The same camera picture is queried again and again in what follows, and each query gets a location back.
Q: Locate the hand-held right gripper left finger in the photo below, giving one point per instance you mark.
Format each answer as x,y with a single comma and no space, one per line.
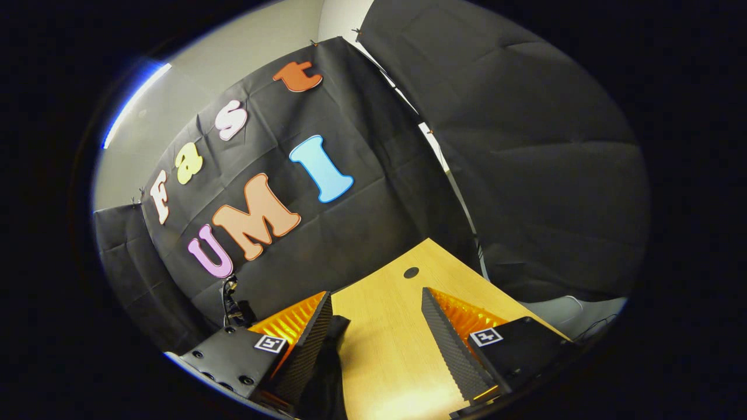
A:
309,344

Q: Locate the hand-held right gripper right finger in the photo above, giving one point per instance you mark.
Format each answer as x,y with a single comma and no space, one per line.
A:
449,350

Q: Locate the black garment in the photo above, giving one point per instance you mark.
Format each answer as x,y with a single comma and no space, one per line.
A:
330,379

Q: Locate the black backdrop cloth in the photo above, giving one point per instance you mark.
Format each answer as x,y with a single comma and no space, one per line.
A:
525,146

